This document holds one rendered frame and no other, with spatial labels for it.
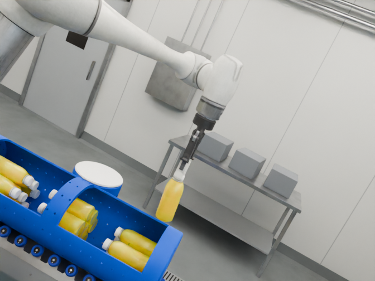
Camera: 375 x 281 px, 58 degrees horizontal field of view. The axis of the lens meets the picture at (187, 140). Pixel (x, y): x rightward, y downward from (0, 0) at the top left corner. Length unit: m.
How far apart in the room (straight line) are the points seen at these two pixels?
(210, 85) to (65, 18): 0.49
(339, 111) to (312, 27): 1.06
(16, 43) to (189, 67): 0.53
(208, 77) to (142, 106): 3.82
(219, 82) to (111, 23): 0.39
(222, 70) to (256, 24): 3.49
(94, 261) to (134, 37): 0.76
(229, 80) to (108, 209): 0.76
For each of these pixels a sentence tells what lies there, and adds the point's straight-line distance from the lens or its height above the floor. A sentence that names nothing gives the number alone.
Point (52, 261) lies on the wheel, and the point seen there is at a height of 0.96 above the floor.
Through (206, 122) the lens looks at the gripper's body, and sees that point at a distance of 1.11.
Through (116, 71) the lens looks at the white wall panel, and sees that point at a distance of 5.10.
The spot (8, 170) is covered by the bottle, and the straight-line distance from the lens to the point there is 1.48.
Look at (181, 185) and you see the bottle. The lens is 1.19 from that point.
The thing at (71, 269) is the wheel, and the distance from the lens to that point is 1.37.
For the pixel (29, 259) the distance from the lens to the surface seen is 1.44.
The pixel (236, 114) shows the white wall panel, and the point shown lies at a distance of 4.48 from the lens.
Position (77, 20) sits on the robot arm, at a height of 1.80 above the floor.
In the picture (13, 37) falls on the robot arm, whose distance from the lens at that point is 1.00.
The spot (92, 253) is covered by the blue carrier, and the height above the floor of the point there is 1.10.
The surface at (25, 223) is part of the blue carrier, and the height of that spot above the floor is 1.07.
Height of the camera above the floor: 1.83
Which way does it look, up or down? 13 degrees down
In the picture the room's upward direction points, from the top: 25 degrees clockwise
